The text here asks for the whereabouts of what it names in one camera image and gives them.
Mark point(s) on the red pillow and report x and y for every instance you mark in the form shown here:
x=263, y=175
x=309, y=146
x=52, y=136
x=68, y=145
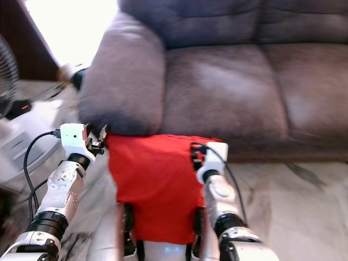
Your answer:
x=155, y=182

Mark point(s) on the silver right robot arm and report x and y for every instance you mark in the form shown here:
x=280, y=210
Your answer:
x=228, y=209

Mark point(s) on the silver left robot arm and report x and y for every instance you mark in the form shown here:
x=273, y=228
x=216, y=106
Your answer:
x=60, y=190

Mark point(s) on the brown fabric sofa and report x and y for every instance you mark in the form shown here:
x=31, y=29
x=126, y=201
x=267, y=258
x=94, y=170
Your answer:
x=223, y=81

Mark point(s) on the black round object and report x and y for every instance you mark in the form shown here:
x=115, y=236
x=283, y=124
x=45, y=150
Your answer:
x=79, y=79

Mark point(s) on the white side table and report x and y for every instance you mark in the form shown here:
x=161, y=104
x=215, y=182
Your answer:
x=22, y=147

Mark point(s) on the black device with red light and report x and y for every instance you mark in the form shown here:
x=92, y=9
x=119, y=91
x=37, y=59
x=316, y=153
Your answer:
x=19, y=107

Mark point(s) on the white table fan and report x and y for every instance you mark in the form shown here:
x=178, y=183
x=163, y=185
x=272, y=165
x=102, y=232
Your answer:
x=8, y=73

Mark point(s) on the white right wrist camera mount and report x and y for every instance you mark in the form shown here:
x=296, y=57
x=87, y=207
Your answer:
x=215, y=157

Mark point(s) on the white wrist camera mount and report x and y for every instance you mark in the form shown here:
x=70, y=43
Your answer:
x=215, y=157
x=72, y=140

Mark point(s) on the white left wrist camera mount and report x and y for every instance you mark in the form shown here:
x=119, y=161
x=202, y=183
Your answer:
x=72, y=140

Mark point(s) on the dark wooden door frame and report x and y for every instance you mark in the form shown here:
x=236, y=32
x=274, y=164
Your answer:
x=24, y=38

